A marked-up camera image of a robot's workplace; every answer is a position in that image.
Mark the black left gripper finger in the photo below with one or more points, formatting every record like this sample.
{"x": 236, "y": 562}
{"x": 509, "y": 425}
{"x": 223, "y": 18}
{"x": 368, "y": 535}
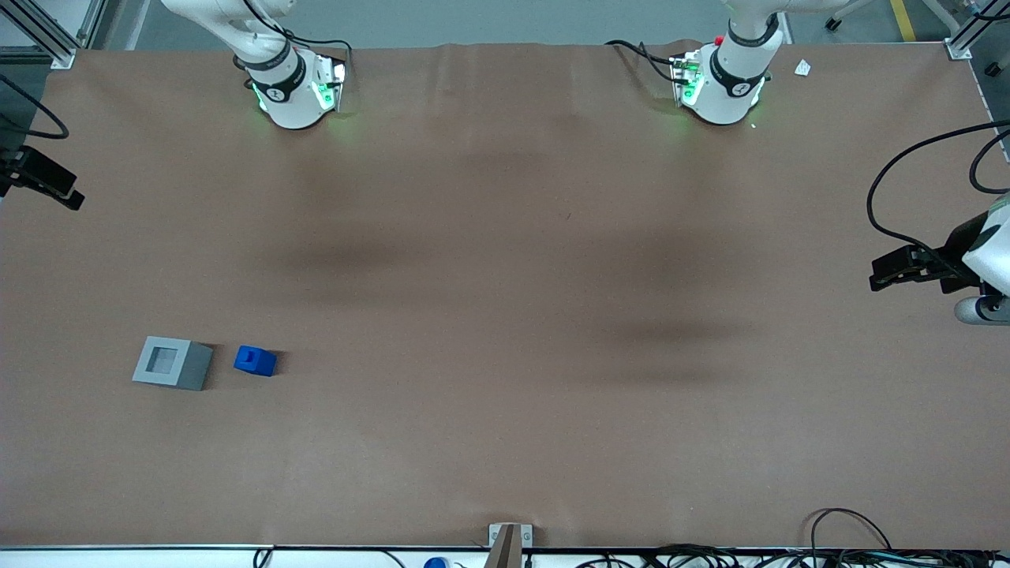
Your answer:
{"x": 903, "y": 258}
{"x": 895, "y": 281}

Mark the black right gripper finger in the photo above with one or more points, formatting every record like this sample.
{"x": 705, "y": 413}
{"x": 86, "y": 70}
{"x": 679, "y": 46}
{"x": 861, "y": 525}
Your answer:
{"x": 49, "y": 172}
{"x": 71, "y": 200}

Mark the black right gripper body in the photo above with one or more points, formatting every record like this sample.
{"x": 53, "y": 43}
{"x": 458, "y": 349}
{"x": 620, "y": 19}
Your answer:
{"x": 16, "y": 169}

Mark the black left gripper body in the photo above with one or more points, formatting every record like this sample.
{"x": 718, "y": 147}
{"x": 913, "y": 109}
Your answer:
{"x": 955, "y": 254}

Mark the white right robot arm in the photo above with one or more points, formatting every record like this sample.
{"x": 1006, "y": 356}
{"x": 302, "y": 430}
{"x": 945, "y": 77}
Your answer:
{"x": 290, "y": 95}

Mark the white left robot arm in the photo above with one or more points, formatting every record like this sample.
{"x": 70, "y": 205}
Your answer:
{"x": 730, "y": 87}

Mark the gray square base block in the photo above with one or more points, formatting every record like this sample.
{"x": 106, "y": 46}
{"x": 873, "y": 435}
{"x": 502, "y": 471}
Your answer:
{"x": 172, "y": 364}

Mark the blue square part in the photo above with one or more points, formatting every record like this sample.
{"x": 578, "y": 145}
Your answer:
{"x": 254, "y": 360}

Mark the black caster wheel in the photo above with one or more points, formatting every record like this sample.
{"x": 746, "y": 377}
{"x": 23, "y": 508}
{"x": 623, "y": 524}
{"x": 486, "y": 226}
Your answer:
{"x": 993, "y": 69}

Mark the white paper scrap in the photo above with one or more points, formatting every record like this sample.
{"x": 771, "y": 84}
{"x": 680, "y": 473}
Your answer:
{"x": 802, "y": 69}

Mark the brown table mat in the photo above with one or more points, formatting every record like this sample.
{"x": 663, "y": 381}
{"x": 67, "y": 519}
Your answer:
{"x": 505, "y": 315}

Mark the aluminium frame post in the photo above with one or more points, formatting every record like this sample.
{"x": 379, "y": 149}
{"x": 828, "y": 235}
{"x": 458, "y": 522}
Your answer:
{"x": 47, "y": 31}
{"x": 974, "y": 28}

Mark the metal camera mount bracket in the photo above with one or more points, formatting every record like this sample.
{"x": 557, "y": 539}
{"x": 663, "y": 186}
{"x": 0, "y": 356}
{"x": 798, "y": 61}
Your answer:
{"x": 510, "y": 543}

